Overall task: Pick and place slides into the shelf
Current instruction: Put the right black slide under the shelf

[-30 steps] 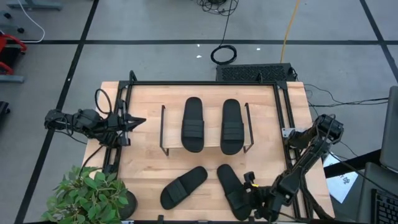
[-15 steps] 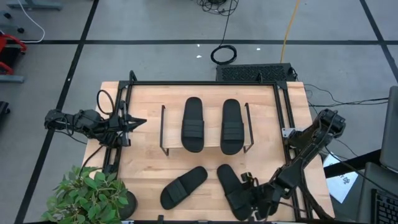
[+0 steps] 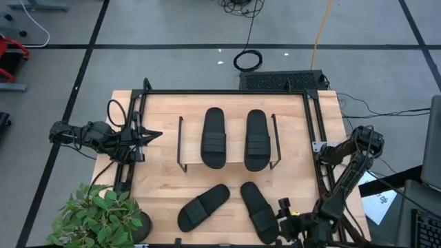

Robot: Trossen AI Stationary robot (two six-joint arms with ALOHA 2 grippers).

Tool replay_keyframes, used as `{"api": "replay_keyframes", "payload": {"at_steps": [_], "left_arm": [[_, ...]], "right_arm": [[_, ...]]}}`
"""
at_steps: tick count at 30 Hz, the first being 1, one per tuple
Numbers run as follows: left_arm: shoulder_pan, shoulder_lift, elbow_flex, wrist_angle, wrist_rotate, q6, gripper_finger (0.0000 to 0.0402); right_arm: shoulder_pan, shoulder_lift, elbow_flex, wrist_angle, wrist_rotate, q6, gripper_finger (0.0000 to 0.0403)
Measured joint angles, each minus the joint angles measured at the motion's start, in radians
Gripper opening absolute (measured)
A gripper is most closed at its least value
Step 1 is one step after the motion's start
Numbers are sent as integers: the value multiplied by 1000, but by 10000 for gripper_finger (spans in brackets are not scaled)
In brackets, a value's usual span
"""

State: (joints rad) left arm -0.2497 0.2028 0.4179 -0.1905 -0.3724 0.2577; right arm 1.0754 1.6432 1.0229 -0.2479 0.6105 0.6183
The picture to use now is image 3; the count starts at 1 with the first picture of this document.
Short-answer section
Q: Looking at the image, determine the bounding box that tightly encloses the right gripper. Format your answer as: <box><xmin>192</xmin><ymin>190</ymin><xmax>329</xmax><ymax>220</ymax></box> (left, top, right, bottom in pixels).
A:
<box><xmin>275</xmin><ymin>198</ymin><xmax>331</xmax><ymax>248</ymax></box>

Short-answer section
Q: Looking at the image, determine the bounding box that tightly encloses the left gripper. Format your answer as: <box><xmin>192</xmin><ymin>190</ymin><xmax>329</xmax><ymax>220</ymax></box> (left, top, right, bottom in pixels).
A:
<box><xmin>119</xmin><ymin>110</ymin><xmax>163</xmax><ymax>163</ymax></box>

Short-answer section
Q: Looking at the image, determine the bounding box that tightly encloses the black slide sandal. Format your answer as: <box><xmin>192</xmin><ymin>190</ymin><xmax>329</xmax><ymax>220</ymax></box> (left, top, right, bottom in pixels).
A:
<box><xmin>243</xmin><ymin>109</ymin><xmax>272</xmax><ymax>173</ymax></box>
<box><xmin>200</xmin><ymin>107</ymin><xmax>227</xmax><ymax>170</ymax></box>
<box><xmin>240</xmin><ymin>181</ymin><xmax>280</xmax><ymax>245</ymax></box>
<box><xmin>176</xmin><ymin>183</ymin><xmax>231</xmax><ymax>233</ymax></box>

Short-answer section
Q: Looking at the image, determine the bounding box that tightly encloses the wooden shelf with black legs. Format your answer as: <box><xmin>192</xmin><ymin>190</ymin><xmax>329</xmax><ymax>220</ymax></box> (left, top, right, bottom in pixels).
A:
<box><xmin>176</xmin><ymin>113</ymin><xmax>283</xmax><ymax>174</ymax></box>

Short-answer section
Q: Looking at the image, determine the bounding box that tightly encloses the dark plant pot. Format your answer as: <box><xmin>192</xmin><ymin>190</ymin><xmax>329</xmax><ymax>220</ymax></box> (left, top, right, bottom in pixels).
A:
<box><xmin>130</xmin><ymin>210</ymin><xmax>154</xmax><ymax>244</ymax></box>

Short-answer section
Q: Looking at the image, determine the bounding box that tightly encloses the white paper sheet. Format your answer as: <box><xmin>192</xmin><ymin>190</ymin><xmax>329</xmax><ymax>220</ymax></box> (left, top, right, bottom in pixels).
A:
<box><xmin>357</xmin><ymin>170</ymin><xmax>398</xmax><ymax>226</ymax></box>

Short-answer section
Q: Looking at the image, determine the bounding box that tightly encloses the green leafy plant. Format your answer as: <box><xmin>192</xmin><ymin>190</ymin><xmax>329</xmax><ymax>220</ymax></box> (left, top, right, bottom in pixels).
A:
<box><xmin>46</xmin><ymin>183</ymin><xmax>144</xmax><ymax>248</ymax></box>

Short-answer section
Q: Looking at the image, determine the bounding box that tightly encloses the black desk bar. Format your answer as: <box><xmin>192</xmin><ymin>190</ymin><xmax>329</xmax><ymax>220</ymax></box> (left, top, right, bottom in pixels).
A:
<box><xmin>358</xmin><ymin>165</ymin><xmax>423</xmax><ymax>198</ymax></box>

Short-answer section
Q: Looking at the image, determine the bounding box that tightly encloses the black perforated computer case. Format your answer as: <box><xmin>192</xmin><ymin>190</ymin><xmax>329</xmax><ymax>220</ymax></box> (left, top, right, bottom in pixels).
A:
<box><xmin>238</xmin><ymin>70</ymin><xmax>329</xmax><ymax>92</ymax></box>

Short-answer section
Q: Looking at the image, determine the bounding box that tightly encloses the grey stand foot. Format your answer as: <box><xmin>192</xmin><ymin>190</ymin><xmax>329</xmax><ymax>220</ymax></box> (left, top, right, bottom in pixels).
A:
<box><xmin>7</xmin><ymin>0</ymin><xmax>69</xmax><ymax>13</ymax></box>

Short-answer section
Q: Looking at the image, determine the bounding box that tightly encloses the grey laptop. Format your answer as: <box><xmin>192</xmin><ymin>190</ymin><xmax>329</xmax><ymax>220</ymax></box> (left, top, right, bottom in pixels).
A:
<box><xmin>395</xmin><ymin>95</ymin><xmax>441</xmax><ymax>248</ymax></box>

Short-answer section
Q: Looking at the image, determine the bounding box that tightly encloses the black metal rig frame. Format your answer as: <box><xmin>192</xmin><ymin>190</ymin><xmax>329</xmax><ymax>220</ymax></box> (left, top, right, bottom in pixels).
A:
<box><xmin>112</xmin><ymin>77</ymin><xmax>371</xmax><ymax>246</ymax></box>

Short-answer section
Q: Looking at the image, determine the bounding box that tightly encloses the silver metal bracket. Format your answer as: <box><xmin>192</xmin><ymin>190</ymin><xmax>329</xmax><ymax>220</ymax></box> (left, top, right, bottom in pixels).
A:
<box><xmin>311</xmin><ymin>141</ymin><xmax>342</xmax><ymax>153</ymax></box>

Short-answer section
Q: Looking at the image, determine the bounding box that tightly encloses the coiled black cable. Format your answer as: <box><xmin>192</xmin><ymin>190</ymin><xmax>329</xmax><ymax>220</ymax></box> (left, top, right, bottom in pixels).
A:
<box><xmin>233</xmin><ymin>49</ymin><xmax>263</xmax><ymax>73</ymax></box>

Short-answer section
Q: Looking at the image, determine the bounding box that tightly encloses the white cable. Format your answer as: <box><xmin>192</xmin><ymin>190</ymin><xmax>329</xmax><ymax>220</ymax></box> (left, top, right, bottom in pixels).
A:
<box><xmin>19</xmin><ymin>0</ymin><xmax>51</xmax><ymax>48</ymax></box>

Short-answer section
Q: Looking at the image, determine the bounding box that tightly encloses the grey metal base plate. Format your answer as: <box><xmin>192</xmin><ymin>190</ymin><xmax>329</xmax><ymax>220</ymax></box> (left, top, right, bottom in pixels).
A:
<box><xmin>0</xmin><ymin>82</ymin><xmax>28</xmax><ymax>92</ymax></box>

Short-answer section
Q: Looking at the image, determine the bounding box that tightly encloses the tangled black cable bundle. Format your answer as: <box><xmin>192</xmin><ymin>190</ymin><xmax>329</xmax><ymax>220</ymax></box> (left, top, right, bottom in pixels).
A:
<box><xmin>212</xmin><ymin>0</ymin><xmax>266</xmax><ymax>18</ymax></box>

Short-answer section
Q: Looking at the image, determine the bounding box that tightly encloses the thin black floor cable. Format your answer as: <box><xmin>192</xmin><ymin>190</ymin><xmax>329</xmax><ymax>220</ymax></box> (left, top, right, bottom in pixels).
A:
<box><xmin>336</xmin><ymin>92</ymin><xmax>431</xmax><ymax>120</ymax></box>

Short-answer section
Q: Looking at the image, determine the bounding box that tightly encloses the red metal cart frame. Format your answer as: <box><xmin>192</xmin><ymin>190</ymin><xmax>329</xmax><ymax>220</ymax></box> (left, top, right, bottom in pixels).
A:
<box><xmin>0</xmin><ymin>37</ymin><xmax>31</xmax><ymax>83</ymax></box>

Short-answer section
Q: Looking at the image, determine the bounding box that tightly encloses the yellow cable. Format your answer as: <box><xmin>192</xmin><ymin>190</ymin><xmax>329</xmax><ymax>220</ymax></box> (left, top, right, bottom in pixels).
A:
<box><xmin>309</xmin><ymin>0</ymin><xmax>334</xmax><ymax>70</ymax></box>

